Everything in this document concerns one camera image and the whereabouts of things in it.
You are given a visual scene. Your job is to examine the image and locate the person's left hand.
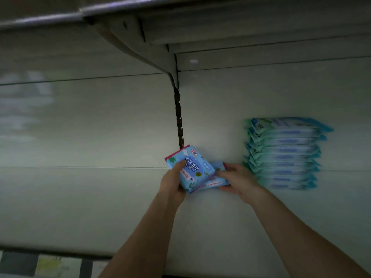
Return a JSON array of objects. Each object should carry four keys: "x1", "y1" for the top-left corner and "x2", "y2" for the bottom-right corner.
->
[{"x1": 159, "y1": 159, "x2": 189, "y2": 207}]

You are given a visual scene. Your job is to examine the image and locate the person's right hand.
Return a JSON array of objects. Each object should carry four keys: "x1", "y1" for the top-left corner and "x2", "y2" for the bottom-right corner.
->
[{"x1": 217, "y1": 163, "x2": 267, "y2": 205}]

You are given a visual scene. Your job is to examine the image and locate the stack of blue green packets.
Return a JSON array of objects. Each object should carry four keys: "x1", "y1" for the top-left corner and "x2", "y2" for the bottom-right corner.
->
[{"x1": 242, "y1": 117, "x2": 334, "y2": 190}]

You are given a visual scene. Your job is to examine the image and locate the metal store shelving unit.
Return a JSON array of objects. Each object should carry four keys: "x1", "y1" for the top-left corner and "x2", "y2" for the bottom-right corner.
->
[{"x1": 0, "y1": 0, "x2": 371, "y2": 278}]

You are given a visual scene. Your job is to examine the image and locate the person's right forearm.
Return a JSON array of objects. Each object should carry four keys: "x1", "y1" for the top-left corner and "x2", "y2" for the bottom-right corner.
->
[{"x1": 249, "y1": 191, "x2": 371, "y2": 278}]

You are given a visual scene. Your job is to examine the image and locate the person's left forearm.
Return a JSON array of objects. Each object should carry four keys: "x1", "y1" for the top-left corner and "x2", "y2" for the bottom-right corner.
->
[{"x1": 99, "y1": 194, "x2": 186, "y2": 278}]

